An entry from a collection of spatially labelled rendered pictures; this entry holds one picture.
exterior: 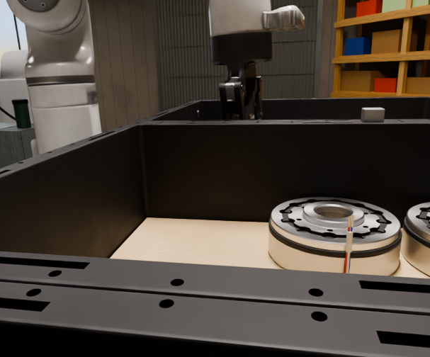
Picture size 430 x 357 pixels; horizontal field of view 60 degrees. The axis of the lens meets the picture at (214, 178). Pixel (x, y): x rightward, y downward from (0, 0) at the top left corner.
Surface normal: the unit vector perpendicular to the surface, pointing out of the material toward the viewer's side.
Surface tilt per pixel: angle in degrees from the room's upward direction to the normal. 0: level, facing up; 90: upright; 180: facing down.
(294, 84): 90
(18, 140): 90
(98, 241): 90
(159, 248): 0
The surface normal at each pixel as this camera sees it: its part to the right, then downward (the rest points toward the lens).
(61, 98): 0.29, 0.23
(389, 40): -0.88, 0.15
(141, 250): -0.03, -0.96
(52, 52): 0.03, -0.66
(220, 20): -0.66, 0.27
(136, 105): -0.28, 0.27
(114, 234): 0.98, 0.02
